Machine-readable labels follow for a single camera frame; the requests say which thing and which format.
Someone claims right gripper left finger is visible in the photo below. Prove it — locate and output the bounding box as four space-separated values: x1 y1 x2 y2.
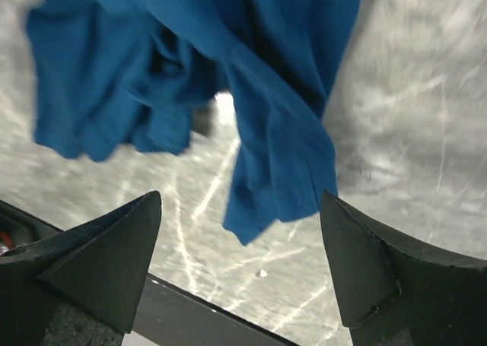
1 191 161 345

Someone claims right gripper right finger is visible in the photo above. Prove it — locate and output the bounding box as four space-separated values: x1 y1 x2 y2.
320 192 486 345

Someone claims blue t shirt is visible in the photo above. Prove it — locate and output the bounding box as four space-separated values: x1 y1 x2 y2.
26 0 361 244

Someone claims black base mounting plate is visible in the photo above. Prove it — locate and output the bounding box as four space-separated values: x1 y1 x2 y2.
0 199 301 346

